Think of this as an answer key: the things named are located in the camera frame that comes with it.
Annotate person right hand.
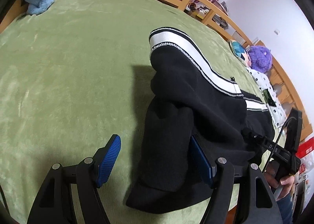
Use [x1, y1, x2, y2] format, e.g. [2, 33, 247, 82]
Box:
[263, 161, 295, 201]

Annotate white dotted pillow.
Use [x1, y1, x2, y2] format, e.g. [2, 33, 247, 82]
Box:
[246, 67, 287, 128]

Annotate black sweatpants with white stripe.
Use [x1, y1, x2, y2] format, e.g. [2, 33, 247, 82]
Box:
[126, 27, 275, 214]

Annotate wooden bed frame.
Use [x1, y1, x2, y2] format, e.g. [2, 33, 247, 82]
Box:
[0, 0, 314, 142]

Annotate purple plush toy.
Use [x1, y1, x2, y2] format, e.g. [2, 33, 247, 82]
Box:
[247, 46, 272, 73]

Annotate colourful geometric pillow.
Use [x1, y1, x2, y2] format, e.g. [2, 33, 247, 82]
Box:
[229, 40, 252, 67]

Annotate person forearm blue sleeve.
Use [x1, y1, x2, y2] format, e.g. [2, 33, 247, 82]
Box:
[277, 194, 293, 224]

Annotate cluttered desk with items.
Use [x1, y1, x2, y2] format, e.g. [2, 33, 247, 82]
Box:
[184, 1, 253, 48]

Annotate red cardboard box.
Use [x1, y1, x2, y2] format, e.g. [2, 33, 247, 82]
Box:
[296, 137, 314, 159]

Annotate green fleece bed blanket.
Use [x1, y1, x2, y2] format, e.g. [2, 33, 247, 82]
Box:
[1, 0, 260, 223]

